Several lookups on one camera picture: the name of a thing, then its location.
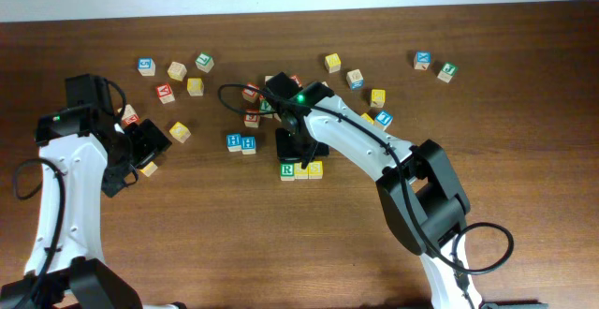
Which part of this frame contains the green R block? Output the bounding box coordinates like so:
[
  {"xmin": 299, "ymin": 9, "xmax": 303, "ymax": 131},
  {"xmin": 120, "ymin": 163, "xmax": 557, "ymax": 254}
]
[{"xmin": 280, "ymin": 163, "xmax": 295, "ymax": 181}]

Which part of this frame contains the yellow S block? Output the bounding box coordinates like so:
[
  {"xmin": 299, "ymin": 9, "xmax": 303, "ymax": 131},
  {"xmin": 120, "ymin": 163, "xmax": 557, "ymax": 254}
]
[
  {"xmin": 294, "ymin": 163, "xmax": 309, "ymax": 180},
  {"xmin": 308, "ymin": 161, "xmax": 324, "ymax": 180}
]

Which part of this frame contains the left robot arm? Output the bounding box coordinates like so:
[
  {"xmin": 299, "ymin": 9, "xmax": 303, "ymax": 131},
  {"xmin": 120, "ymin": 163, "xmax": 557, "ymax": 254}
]
[{"xmin": 1, "ymin": 74, "xmax": 171, "ymax": 308}]

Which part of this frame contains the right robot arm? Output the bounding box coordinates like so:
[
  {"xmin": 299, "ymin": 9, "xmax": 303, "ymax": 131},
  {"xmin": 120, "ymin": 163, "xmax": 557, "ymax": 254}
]
[{"xmin": 264, "ymin": 73, "xmax": 482, "ymax": 308}]

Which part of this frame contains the red Q block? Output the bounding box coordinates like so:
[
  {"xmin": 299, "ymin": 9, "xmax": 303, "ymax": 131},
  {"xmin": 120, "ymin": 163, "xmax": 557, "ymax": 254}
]
[{"xmin": 290, "ymin": 75, "xmax": 302, "ymax": 87}]

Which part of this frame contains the yellow O block lower left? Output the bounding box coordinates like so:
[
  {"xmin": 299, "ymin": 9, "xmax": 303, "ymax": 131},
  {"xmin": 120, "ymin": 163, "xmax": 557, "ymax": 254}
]
[{"xmin": 139, "ymin": 161, "xmax": 158, "ymax": 177}]

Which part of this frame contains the yellow o block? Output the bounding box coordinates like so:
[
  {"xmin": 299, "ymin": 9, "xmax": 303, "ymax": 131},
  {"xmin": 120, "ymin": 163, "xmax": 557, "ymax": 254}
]
[
  {"xmin": 169, "ymin": 122, "xmax": 191, "ymax": 143},
  {"xmin": 139, "ymin": 161, "xmax": 158, "ymax": 177}
]

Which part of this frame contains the green V block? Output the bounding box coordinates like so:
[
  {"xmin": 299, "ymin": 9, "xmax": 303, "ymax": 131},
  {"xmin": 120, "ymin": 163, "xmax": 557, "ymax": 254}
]
[{"xmin": 259, "ymin": 99, "xmax": 274, "ymax": 118}]

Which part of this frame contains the wooden block red side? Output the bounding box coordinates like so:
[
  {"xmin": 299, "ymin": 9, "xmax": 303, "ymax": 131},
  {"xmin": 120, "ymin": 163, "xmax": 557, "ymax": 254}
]
[{"xmin": 117, "ymin": 104, "xmax": 139, "ymax": 127}]

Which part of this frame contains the red I block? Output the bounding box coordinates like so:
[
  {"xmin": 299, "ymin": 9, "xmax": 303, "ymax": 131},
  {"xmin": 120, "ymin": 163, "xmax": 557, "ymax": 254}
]
[{"xmin": 242, "ymin": 82, "xmax": 260, "ymax": 103}]

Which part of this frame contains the red 9 block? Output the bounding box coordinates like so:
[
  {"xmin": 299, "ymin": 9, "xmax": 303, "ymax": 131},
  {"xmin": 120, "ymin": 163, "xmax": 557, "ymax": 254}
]
[{"xmin": 243, "ymin": 110, "xmax": 260, "ymax": 128}]

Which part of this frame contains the yellow block top centre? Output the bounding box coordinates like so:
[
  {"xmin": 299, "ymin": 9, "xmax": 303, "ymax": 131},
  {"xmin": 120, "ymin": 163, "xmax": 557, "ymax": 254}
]
[{"xmin": 325, "ymin": 53, "xmax": 342, "ymax": 73}]

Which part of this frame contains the red Y block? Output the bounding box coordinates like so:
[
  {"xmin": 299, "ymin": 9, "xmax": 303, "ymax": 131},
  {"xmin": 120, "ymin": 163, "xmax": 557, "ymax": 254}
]
[{"xmin": 155, "ymin": 83, "xmax": 175, "ymax": 104}]

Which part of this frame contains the blue H block right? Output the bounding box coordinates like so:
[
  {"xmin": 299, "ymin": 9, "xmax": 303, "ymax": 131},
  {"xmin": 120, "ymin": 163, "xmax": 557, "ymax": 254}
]
[{"xmin": 241, "ymin": 137, "xmax": 256, "ymax": 155}]

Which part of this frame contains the blue h block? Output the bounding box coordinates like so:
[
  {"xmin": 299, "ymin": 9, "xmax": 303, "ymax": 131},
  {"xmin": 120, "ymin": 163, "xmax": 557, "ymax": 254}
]
[
  {"xmin": 241, "ymin": 137, "xmax": 256, "ymax": 155},
  {"xmin": 226, "ymin": 133, "xmax": 241, "ymax": 152}
]

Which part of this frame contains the wooden block blue bottom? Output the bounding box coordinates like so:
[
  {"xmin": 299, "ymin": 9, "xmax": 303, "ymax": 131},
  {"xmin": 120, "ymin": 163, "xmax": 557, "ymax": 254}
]
[{"xmin": 346, "ymin": 69, "xmax": 364, "ymax": 90}]

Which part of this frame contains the blue H block left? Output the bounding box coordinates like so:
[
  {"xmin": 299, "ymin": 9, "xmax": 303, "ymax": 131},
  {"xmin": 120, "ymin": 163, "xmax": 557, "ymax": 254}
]
[{"xmin": 226, "ymin": 133, "xmax": 241, "ymax": 152}]

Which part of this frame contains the blue number block far left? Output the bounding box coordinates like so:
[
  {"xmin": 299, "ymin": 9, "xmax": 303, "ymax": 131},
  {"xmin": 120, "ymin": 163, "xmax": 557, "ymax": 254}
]
[{"xmin": 137, "ymin": 57, "xmax": 156, "ymax": 77}]

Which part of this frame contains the yellow block upper left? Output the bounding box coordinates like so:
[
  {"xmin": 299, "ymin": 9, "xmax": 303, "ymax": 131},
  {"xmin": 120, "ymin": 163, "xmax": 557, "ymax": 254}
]
[{"xmin": 186, "ymin": 78, "xmax": 205, "ymax": 96}]

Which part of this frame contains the plain wooden block upper left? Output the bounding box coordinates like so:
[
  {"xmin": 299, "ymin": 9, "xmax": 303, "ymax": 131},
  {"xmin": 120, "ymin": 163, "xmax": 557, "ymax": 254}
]
[{"xmin": 168, "ymin": 61, "xmax": 187, "ymax": 81}]

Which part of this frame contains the yellow block right upper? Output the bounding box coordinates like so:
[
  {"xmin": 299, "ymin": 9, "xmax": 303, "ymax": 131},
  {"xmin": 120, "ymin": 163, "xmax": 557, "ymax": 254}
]
[{"xmin": 370, "ymin": 89, "xmax": 386, "ymax": 108}]

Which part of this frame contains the blue J block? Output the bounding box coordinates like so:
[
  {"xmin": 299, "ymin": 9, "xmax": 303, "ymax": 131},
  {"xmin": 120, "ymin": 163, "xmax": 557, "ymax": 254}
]
[{"xmin": 374, "ymin": 110, "xmax": 393, "ymax": 131}]

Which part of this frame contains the green L block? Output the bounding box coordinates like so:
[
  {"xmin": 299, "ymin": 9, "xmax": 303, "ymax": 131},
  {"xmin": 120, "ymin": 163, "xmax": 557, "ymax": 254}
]
[{"xmin": 195, "ymin": 52, "xmax": 214, "ymax": 73}]

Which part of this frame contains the blue X block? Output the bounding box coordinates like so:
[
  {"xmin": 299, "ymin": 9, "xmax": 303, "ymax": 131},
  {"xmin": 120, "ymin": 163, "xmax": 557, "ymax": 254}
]
[{"xmin": 414, "ymin": 51, "xmax": 431, "ymax": 70}]

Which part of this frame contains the green J block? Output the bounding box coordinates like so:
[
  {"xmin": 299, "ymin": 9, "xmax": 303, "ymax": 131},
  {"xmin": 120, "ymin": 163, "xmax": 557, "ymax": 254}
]
[{"xmin": 437, "ymin": 62, "xmax": 459, "ymax": 83}]

